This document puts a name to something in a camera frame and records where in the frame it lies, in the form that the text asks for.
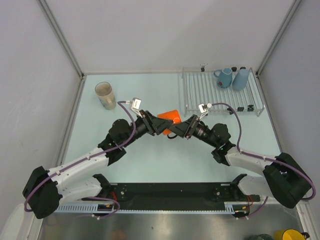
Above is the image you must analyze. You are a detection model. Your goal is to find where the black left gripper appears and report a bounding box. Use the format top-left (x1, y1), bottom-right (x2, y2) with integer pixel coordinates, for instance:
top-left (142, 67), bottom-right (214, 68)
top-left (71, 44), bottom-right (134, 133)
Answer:
top-left (121, 109), bottom-right (173, 147)

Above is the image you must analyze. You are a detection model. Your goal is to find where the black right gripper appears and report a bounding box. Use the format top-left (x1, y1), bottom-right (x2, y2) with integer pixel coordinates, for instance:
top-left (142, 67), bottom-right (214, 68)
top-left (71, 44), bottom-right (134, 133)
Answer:
top-left (166, 114), bottom-right (218, 148)

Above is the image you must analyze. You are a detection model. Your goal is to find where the orange mug black handle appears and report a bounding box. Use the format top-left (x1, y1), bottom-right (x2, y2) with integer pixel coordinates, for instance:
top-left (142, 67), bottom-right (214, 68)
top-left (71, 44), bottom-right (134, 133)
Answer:
top-left (156, 109), bottom-right (182, 140)

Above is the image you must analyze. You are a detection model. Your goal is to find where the beige tall mug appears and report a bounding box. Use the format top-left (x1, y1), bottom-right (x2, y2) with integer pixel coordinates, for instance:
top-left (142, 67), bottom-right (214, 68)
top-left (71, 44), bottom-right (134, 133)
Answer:
top-left (94, 82), bottom-right (117, 110)

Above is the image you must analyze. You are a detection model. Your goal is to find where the clear plastic cup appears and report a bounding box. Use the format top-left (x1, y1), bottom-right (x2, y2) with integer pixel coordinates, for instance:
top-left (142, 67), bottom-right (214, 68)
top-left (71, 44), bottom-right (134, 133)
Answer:
top-left (94, 82), bottom-right (113, 97)

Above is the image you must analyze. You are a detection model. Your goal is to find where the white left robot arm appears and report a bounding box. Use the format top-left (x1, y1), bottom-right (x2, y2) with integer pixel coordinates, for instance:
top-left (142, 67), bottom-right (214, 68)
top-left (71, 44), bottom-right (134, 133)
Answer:
top-left (22, 110), bottom-right (174, 219)

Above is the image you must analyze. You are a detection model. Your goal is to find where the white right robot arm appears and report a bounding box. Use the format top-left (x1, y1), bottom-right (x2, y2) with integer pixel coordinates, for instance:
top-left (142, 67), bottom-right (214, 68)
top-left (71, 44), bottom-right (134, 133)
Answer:
top-left (168, 115), bottom-right (316, 209)

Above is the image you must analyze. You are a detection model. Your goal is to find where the clear acrylic dish rack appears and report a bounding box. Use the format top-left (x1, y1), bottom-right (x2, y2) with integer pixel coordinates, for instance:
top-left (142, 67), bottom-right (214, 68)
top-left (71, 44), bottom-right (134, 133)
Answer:
top-left (181, 68), bottom-right (265, 117)

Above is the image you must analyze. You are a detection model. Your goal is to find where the blue patterned mug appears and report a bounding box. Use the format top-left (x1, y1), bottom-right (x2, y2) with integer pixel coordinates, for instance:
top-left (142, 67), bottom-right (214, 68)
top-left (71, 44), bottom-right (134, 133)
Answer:
top-left (213, 67), bottom-right (233, 89)

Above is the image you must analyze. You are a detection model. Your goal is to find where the light blue plastic cup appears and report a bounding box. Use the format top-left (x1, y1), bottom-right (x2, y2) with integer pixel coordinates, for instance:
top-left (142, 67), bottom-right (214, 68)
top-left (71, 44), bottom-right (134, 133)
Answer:
top-left (232, 68), bottom-right (250, 91)

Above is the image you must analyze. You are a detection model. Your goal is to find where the yellow mug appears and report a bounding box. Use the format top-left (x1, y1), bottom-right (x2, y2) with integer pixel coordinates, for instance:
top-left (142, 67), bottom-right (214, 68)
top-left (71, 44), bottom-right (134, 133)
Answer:
top-left (273, 229), bottom-right (310, 240)

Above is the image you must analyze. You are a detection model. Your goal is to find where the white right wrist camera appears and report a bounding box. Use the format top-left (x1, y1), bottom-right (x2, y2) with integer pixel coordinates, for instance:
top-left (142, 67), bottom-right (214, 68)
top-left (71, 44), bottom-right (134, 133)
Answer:
top-left (198, 103), bottom-right (209, 120)

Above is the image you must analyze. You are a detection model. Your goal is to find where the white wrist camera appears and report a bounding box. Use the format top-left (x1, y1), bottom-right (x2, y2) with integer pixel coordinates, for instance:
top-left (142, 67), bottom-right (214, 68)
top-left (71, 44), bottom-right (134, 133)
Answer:
top-left (125, 97), bottom-right (142, 117)
top-left (198, 103), bottom-right (209, 120)

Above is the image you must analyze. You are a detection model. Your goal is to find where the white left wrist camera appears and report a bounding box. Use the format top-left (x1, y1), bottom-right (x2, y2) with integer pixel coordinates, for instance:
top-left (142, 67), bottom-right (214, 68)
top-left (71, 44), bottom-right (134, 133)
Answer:
top-left (125, 97), bottom-right (142, 117)

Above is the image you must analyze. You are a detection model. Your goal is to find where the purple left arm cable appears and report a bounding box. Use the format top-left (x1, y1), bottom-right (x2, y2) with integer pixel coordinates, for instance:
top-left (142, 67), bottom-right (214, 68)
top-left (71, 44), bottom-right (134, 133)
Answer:
top-left (23, 100), bottom-right (137, 213)

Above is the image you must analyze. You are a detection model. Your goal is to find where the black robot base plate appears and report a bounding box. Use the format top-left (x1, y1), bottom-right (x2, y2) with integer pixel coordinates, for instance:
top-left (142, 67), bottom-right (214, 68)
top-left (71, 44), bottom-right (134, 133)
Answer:
top-left (93, 174), bottom-right (260, 211)

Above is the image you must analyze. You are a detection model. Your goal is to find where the light blue cable duct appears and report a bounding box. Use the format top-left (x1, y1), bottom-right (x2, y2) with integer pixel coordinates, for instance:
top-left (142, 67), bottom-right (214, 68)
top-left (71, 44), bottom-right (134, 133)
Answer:
top-left (55, 203), bottom-right (117, 214)

